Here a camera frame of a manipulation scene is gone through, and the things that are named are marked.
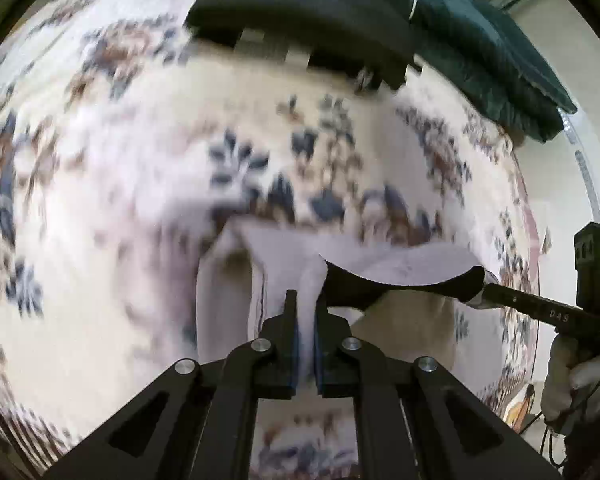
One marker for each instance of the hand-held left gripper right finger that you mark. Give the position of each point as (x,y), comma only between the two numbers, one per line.
(320,355)

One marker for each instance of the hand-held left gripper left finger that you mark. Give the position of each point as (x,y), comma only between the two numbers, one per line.
(294,355)

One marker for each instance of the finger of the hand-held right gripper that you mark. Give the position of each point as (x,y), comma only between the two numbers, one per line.
(525,305)

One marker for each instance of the white and black small garment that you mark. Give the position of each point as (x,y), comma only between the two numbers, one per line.
(280,260)

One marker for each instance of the person's right hand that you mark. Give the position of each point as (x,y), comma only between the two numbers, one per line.
(575,380)

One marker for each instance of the floral printed blanket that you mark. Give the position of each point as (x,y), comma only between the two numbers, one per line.
(130,185)

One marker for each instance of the dark green cushion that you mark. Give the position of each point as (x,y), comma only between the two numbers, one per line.
(485,45)

